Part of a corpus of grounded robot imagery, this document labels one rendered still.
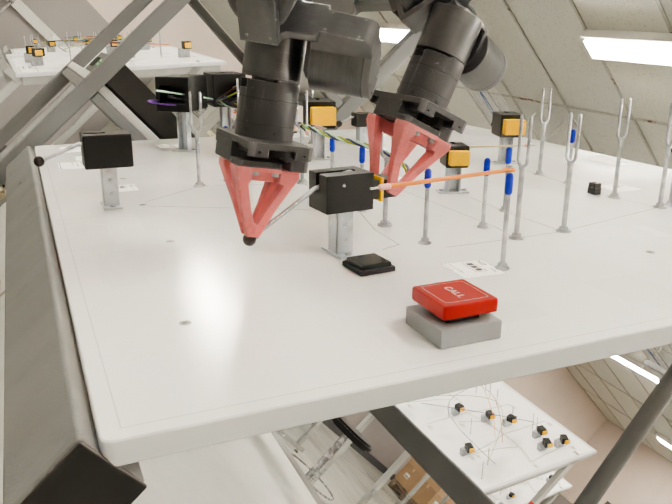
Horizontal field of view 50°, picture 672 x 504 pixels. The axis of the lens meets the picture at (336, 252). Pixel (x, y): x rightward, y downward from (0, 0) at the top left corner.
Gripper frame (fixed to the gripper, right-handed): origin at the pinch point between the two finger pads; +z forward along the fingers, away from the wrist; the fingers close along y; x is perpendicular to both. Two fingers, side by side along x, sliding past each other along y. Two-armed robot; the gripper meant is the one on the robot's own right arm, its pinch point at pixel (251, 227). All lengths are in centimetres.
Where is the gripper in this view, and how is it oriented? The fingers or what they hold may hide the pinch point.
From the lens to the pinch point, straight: 72.5
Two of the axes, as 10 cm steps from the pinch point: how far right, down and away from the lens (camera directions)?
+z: -1.6, 9.6, 2.3
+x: -8.8, -0.3, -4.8
